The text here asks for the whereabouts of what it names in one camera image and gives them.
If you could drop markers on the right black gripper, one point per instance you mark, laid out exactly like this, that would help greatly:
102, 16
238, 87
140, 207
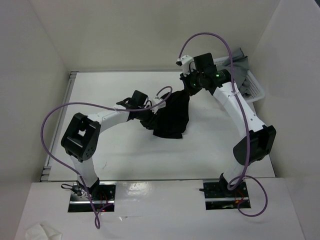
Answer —
191, 91

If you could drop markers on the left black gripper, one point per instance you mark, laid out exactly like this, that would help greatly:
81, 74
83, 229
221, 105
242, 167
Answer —
148, 106

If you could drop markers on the black skirt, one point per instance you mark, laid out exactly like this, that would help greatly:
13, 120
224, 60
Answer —
170, 122

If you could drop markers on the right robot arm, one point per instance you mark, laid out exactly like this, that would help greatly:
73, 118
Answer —
256, 138

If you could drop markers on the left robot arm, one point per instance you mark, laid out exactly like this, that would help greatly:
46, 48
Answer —
80, 139

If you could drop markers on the grey skirt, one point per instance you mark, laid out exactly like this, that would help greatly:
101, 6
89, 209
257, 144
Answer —
240, 71

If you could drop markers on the white perforated plastic basket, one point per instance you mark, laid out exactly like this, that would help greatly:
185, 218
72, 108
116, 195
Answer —
256, 91

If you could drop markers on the crumpled white tissue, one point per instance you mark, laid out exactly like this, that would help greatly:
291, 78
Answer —
42, 231

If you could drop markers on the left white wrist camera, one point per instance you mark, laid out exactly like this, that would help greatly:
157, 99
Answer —
156, 104

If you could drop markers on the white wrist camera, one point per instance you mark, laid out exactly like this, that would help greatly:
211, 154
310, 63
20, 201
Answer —
156, 104
187, 64

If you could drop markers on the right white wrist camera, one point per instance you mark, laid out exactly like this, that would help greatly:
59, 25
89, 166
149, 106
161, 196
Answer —
187, 64

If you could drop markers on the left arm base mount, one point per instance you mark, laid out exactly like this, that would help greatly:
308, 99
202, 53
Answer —
103, 199

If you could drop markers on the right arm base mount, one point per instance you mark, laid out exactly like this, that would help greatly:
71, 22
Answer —
216, 198

